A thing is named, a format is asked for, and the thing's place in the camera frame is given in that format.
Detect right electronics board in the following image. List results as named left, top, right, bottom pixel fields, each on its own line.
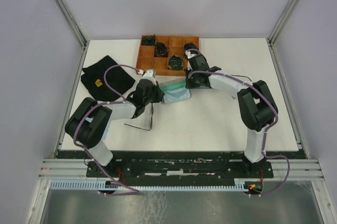
left=249, top=182, right=263, bottom=193

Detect left aluminium frame post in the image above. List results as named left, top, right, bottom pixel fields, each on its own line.
left=54, top=0, right=87, bottom=47

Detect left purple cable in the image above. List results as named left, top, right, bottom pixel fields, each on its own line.
left=73, top=64, right=144, bottom=197

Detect wooden compartment tray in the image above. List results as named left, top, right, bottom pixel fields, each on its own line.
left=136, top=34, right=200, bottom=76

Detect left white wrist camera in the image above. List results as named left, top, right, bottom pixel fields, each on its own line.
left=140, top=69, right=156, bottom=81

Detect white slotted cable duct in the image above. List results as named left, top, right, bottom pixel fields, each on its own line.
left=49, top=179, right=248, bottom=192

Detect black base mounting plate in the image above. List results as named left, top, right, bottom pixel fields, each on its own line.
left=86, top=151, right=274, bottom=185

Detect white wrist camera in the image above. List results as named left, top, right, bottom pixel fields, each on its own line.
left=140, top=69, right=156, bottom=81
left=184, top=49, right=199, bottom=60

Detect thin-frame glasses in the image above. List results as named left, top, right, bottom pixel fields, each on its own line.
left=124, top=103, right=154, bottom=131
left=231, top=74, right=253, bottom=100

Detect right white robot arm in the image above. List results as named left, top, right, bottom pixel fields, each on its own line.
left=184, top=48, right=279, bottom=177

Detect black cloth pouch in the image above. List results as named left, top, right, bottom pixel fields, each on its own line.
left=81, top=55, right=135, bottom=101

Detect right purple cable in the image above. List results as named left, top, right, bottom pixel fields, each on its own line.
left=185, top=49, right=292, bottom=196

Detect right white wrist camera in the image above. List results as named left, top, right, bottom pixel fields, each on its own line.
left=184, top=49, right=199, bottom=60

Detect aluminium frame post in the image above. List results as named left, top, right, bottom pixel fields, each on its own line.
left=268, top=0, right=301, bottom=46
left=54, top=0, right=87, bottom=47

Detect grey glasses case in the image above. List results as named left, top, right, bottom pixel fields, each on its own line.
left=159, top=78, right=187, bottom=104

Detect right aluminium frame post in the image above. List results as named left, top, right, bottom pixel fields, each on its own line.
left=268, top=0, right=301, bottom=46

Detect red wires left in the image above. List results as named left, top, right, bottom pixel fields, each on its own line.
left=115, top=167, right=127, bottom=185

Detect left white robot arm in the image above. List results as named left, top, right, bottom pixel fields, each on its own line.
left=65, top=80, right=164, bottom=177

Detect purple cable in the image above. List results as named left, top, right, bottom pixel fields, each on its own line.
left=185, top=49, right=292, bottom=196
left=73, top=64, right=144, bottom=197

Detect blue cleaning cloth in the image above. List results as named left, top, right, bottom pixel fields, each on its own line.
left=163, top=88, right=191, bottom=104
left=85, top=118, right=111, bottom=142

